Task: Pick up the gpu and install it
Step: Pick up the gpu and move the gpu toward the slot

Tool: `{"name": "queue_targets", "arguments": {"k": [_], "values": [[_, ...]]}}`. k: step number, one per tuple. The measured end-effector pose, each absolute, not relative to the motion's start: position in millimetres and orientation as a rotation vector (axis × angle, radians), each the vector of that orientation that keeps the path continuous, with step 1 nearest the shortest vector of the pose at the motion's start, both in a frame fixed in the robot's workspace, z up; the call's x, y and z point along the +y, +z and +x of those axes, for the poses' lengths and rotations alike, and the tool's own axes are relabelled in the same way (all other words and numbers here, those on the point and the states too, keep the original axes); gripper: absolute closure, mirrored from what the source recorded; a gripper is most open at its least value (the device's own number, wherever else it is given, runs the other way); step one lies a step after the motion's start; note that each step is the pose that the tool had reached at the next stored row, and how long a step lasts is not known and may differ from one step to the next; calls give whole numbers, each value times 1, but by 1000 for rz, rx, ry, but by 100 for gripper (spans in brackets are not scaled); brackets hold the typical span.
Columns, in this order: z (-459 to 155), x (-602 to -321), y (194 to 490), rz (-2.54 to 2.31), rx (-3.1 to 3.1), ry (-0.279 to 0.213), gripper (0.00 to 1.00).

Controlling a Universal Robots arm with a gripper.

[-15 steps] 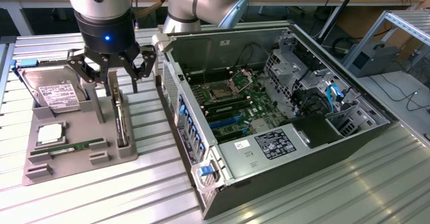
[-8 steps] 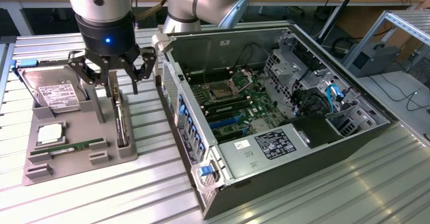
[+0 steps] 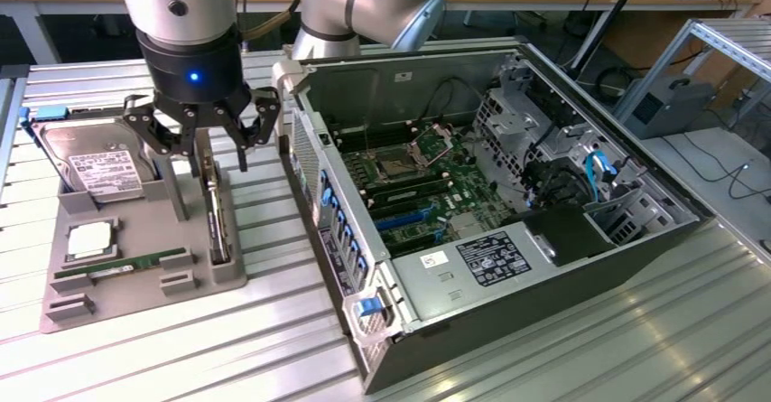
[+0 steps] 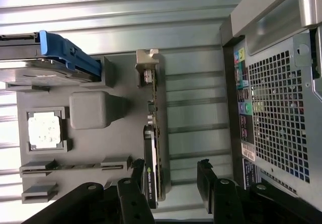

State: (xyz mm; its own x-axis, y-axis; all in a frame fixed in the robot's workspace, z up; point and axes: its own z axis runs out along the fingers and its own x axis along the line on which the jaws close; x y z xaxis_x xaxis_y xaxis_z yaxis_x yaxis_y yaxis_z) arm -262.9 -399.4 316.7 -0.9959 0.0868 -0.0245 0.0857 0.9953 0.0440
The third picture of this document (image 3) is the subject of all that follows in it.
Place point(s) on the blue case latch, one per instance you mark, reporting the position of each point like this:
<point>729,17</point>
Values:
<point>367,307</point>

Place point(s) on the silver hard disk drive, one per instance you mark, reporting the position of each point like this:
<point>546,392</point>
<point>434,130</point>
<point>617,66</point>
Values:
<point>96,162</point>

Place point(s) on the grey metal disk bay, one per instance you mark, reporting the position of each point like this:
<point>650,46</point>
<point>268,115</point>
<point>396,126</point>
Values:
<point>506,122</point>

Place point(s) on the blue expansion slot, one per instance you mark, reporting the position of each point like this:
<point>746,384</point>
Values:
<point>400,219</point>

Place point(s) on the metal socket cover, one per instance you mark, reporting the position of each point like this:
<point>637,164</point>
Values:
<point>434,142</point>

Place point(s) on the black expansion slot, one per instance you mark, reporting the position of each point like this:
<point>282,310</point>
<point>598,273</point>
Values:
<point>415,242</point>

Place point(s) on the black graphics card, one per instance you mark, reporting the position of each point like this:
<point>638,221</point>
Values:
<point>215,212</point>

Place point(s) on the aluminium profile frame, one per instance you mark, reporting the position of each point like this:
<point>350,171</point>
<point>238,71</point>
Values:
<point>735,40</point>

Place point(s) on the RAM stick with white label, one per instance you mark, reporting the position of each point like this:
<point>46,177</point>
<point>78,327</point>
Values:
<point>410,193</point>

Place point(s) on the open black PC case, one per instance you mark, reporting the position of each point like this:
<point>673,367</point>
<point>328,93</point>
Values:
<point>542,284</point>

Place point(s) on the silver CPU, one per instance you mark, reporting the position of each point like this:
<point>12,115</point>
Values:
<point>91,239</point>

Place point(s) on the green RAM stick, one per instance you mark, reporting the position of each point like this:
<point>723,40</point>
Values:
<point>120,266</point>

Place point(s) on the grey power supply unit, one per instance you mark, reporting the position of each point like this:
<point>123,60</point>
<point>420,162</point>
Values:
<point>434,293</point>

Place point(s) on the CPU socket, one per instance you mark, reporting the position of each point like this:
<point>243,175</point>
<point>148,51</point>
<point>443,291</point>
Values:
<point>394,167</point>

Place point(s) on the black tripod pole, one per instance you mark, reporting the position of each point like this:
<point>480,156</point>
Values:
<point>613,13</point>

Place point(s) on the green motherboard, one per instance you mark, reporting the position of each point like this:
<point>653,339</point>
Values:
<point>470,194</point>

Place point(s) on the grey plastic parts rack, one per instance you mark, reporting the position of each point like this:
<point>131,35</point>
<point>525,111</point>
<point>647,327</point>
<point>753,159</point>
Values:
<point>144,239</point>

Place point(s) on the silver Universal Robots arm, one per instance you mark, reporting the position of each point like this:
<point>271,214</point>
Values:
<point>175,9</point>

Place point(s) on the grey box device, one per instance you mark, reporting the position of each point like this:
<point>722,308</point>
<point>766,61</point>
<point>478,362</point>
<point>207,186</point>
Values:
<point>669,104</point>

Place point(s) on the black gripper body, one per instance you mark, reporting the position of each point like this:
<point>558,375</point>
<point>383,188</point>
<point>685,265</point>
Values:
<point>192,77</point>

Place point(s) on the black plastic air duct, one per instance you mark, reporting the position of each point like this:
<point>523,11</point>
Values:
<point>566,235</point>

